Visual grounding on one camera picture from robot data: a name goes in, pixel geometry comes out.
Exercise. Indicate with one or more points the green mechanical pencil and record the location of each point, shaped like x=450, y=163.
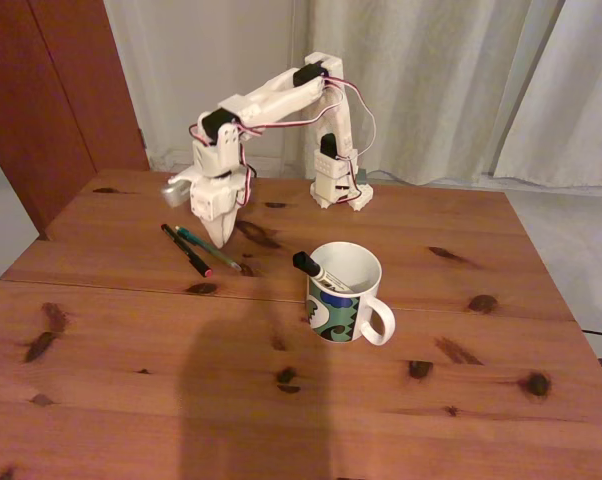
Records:
x=196, y=237

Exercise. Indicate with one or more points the white marker with black cap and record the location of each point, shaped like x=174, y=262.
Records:
x=303, y=261

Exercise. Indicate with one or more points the white mug with green-blue pattern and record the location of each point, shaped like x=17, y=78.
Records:
x=331, y=320

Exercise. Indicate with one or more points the black pen with red end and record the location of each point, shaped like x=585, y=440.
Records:
x=186, y=250

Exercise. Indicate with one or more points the grey table clamp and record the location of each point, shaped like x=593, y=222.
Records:
x=362, y=176

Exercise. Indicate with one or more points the brown wooden cabinet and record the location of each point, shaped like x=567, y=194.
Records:
x=56, y=100

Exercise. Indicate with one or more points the wide white curtain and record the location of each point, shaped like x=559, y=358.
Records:
x=431, y=75

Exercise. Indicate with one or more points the narrow white curtain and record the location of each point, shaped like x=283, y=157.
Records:
x=581, y=100

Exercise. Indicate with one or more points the silver white camera box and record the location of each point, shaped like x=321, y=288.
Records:
x=175, y=194

